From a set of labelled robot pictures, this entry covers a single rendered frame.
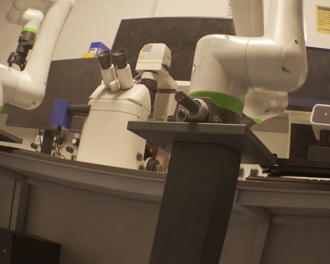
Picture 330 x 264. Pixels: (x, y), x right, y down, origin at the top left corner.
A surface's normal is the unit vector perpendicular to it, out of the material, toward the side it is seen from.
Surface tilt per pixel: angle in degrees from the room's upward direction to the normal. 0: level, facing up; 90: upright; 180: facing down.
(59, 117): 90
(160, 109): 100
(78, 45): 90
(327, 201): 90
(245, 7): 118
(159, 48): 73
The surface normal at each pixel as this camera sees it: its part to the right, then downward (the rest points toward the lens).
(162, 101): -0.41, -0.12
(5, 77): 0.53, -0.15
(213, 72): -0.28, -0.29
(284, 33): -0.18, -0.56
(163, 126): -0.48, -0.30
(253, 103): -0.31, 0.33
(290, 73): -0.02, 0.40
